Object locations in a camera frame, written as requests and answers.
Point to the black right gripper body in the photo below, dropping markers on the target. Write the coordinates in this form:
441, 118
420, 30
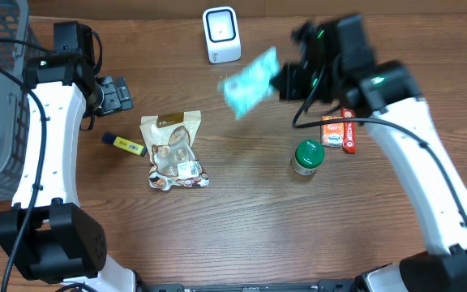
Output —
289, 81

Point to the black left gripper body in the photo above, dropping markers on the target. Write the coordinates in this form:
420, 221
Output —
116, 96

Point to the yellow glue stick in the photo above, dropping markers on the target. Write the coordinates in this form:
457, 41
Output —
124, 144

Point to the red white snack bar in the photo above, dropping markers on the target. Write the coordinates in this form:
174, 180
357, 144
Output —
349, 144

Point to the brown white snack pouch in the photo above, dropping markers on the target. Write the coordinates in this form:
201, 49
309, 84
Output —
168, 139

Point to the orange snack packet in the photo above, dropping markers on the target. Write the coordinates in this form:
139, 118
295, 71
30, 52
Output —
332, 135

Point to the teal white tissue pack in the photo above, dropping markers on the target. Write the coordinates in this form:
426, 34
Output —
244, 90

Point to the grey tape roll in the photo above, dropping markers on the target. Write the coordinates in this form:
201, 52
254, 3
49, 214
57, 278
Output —
308, 156

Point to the grey plastic mesh basket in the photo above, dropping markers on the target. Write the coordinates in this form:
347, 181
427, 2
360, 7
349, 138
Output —
14, 103

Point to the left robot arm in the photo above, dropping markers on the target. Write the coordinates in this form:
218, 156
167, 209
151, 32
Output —
46, 234

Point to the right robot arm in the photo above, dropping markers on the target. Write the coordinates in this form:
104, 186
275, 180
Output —
388, 101

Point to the white barcode scanner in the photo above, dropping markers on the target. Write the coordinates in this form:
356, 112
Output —
221, 34

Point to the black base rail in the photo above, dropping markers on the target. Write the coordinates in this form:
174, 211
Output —
258, 288

